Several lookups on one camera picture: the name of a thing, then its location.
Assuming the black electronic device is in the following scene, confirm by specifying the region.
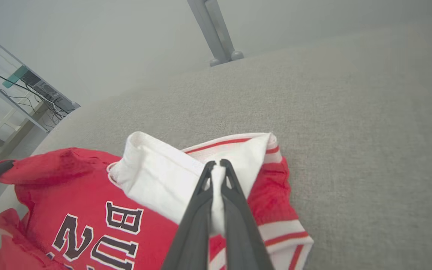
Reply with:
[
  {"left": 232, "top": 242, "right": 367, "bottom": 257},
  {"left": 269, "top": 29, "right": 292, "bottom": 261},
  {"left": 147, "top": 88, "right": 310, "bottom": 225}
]
[{"left": 21, "top": 70, "right": 76, "bottom": 113}]

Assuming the red jersey with white sleeves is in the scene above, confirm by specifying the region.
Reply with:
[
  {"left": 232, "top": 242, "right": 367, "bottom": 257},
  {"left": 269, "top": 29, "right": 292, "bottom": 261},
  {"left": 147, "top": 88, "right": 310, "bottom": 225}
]
[{"left": 0, "top": 131, "right": 314, "bottom": 270}]

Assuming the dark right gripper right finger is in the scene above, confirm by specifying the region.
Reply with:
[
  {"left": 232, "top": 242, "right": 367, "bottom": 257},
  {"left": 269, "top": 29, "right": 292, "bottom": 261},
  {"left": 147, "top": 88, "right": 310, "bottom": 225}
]
[{"left": 220, "top": 159, "right": 275, "bottom": 270}]

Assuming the black cable bundle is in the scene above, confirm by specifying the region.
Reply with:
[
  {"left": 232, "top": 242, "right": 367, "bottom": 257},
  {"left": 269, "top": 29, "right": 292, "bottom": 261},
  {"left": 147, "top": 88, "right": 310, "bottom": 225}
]
[{"left": 0, "top": 59, "right": 75, "bottom": 126}]

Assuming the grey metal stand post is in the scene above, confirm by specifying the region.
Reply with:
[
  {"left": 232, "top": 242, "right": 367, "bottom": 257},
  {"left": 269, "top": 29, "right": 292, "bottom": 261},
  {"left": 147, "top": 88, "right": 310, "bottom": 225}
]
[{"left": 187, "top": 0, "right": 245, "bottom": 67}]

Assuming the grey fabric sofa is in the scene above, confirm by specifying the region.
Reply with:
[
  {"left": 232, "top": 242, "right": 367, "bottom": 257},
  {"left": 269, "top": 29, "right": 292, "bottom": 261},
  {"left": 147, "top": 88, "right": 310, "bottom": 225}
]
[{"left": 0, "top": 17, "right": 432, "bottom": 270}]

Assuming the teal box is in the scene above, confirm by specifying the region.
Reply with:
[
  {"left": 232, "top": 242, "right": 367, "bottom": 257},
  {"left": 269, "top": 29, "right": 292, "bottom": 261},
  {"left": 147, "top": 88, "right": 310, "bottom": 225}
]
[{"left": 1, "top": 65, "right": 30, "bottom": 89}]

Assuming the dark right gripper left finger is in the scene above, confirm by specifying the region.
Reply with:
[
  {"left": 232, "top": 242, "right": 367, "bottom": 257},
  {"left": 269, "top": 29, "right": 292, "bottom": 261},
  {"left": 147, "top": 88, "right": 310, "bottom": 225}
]
[{"left": 161, "top": 161, "right": 216, "bottom": 270}]

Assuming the grey metal shelf frame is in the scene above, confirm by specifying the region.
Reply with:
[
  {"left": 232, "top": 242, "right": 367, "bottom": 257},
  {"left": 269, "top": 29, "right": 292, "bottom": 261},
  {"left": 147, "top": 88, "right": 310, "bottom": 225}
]
[{"left": 0, "top": 25, "right": 81, "bottom": 169}]

